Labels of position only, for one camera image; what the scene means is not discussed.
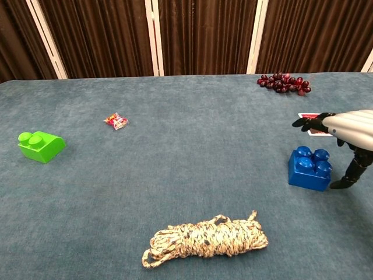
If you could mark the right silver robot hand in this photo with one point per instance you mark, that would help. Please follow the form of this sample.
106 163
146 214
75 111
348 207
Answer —
352 125

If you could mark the blue toy brick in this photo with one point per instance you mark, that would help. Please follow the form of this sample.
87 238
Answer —
309 172

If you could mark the green toy block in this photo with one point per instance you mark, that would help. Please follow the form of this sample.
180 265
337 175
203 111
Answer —
40 148

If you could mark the red photo postcard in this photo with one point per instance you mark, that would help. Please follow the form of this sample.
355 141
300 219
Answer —
305 115

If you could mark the dark red grape bunch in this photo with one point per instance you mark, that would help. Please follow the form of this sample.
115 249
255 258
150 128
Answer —
282 83

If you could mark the brown curtain screen panel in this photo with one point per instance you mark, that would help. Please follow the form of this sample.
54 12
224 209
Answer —
314 35
17 38
204 35
96 38

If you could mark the blue table cloth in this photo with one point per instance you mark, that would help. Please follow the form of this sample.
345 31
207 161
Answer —
175 163

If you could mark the red candy packet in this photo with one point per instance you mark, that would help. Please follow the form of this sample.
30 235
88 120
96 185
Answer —
116 121

